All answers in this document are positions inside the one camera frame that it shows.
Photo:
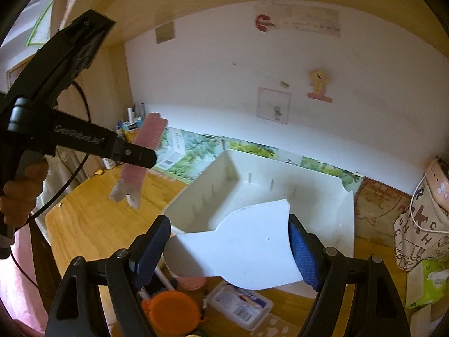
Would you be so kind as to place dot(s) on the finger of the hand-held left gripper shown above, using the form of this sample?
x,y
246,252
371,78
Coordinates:
x,y
136,154

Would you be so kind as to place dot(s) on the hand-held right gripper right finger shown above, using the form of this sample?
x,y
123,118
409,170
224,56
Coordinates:
x,y
303,252

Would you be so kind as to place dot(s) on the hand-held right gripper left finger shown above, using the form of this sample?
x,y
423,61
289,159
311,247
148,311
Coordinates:
x,y
151,252

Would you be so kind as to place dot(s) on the pink ribbed plastic comb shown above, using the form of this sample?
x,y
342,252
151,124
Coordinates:
x,y
151,133

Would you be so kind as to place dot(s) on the white plastic board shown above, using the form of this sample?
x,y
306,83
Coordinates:
x,y
252,245

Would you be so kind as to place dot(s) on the white plastic storage bin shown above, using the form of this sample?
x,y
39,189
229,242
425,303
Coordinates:
x,y
217,182

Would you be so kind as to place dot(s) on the person's left hand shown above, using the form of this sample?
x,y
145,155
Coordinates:
x,y
21,196

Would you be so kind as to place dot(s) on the orange juice carton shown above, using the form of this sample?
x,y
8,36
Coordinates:
x,y
131,134

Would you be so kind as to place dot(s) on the white plastic stick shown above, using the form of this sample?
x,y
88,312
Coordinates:
x,y
165,278

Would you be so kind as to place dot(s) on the white box with green print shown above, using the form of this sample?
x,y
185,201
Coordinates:
x,y
172,151

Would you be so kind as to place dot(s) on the orange round lid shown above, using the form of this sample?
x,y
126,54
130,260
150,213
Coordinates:
x,y
172,312

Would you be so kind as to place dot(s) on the white small box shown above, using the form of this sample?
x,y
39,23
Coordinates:
x,y
238,305

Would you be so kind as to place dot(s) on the brown cardboard box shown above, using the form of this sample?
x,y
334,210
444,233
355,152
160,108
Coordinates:
x,y
380,214

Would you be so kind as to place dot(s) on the beige printed tote bag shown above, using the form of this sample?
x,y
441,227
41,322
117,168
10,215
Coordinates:
x,y
424,217

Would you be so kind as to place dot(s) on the green tissue packet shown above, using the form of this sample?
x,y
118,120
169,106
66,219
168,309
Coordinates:
x,y
428,284

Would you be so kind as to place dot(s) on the pink drawing paper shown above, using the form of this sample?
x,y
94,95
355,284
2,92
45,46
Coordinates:
x,y
274,105

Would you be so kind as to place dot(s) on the green leaf-print wall strip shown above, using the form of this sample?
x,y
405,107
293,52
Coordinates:
x,y
252,151

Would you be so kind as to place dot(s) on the yellow cartoon wall sticker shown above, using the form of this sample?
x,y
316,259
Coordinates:
x,y
319,84

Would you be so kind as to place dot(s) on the red wall sticker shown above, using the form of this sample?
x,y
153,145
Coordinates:
x,y
263,23

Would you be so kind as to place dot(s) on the pale paper wall strip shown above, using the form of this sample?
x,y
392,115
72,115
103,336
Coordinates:
x,y
308,17

